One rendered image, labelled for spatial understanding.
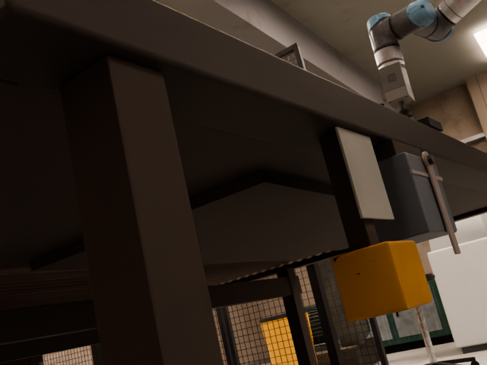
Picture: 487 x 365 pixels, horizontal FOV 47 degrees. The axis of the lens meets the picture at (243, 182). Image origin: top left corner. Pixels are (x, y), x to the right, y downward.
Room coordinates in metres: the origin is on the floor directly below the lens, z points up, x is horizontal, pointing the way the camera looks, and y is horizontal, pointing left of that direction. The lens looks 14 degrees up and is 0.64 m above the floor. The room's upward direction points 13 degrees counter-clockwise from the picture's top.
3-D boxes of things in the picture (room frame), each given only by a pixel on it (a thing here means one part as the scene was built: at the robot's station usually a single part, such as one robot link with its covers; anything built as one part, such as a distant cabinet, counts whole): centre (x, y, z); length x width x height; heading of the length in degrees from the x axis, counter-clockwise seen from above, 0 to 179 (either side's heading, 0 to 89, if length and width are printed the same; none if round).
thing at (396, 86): (1.54, -0.49, 1.22); 0.10 x 0.09 x 0.16; 63
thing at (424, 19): (1.47, -0.58, 1.37); 0.11 x 0.11 x 0.08; 45
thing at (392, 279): (0.71, -0.14, 0.74); 0.09 x 0.08 x 0.24; 146
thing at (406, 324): (7.80, -1.54, 0.38); 1.90 x 1.80 x 0.75; 60
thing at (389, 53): (1.54, -0.50, 1.29); 0.08 x 0.08 x 0.05
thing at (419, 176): (0.86, -0.24, 0.77); 0.14 x 0.11 x 0.18; 146
